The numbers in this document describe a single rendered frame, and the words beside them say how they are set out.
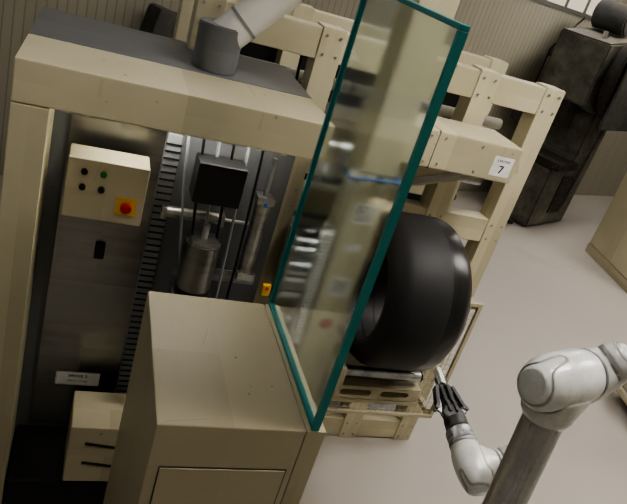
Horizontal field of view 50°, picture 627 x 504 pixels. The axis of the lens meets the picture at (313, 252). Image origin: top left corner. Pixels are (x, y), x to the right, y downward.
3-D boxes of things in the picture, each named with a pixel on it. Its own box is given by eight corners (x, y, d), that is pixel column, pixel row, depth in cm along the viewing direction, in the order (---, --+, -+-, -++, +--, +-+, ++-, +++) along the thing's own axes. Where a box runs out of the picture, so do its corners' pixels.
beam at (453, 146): (372, 157, 245) (386, 118, 239) (352, 134, 266) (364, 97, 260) (510, 185, 266) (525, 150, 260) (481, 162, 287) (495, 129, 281)
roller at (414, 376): (342, 371, 246) (340, 361, 249) (337, 378, 249) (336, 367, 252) (424, 378, 258) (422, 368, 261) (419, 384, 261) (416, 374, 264)
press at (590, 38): (522, 197, 897) (611, 1, 791) (592, 240, 813) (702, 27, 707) (453, 192, 822) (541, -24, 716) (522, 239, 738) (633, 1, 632)
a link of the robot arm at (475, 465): (441, 453, 210) (474, 456, 215) (456, 500, 199) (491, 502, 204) (460, 435, 204) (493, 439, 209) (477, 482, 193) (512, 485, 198)
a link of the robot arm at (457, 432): (458, 437, 205) (452, 420, 209) (444, 452, 210) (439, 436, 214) (483, 438, 208) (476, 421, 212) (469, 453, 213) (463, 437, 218)
